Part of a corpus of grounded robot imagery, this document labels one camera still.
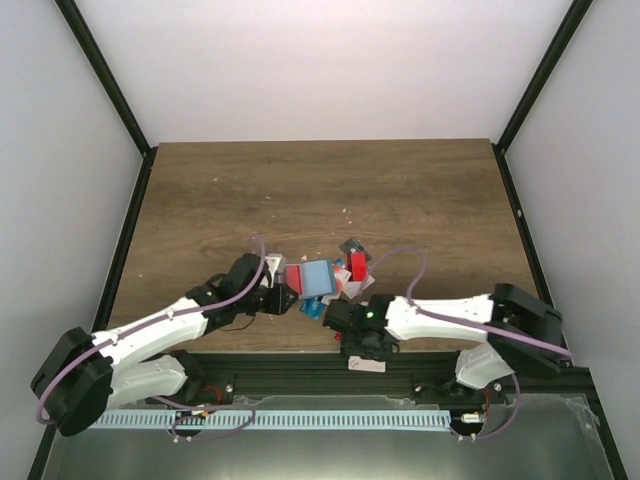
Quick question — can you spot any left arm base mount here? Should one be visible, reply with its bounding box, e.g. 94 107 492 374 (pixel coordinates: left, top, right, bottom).
169 379 233 405

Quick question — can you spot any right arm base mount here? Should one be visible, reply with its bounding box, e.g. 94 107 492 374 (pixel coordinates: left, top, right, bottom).
410 373 506 409

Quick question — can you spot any teal leather card holder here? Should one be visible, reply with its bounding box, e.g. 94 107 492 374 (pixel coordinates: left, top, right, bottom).
299 259 335 300

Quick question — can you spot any light blue slotted cable duct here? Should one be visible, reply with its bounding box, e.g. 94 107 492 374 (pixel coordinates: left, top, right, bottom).
92 410 451 432

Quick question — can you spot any white card with red circle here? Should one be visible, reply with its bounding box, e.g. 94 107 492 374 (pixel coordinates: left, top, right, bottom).
333 264 351 296

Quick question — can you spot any blue credit card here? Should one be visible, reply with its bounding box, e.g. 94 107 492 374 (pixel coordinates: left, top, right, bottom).
300 297 326 320

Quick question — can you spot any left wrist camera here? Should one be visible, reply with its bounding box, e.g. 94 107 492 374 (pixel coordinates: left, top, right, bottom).
265 254 287 287

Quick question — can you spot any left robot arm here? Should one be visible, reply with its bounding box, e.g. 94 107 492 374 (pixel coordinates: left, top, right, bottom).
30 253 298 436

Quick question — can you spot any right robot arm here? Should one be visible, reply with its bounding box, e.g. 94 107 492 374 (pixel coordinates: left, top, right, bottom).
323 283 570 403

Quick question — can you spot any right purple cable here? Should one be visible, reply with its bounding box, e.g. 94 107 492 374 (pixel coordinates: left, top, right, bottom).
367 247 574 442

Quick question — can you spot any dark grey credit card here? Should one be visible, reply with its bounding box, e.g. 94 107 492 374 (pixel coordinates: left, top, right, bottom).
339 237 372 262

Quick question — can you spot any red card upper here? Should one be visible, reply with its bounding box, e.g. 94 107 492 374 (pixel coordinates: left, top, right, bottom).
346 251 368 282

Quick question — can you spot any white card with red logo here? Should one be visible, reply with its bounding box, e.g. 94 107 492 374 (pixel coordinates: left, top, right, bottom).
347 356 386 373

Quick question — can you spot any large red card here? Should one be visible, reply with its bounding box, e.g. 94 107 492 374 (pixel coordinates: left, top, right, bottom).
284 264 303 296

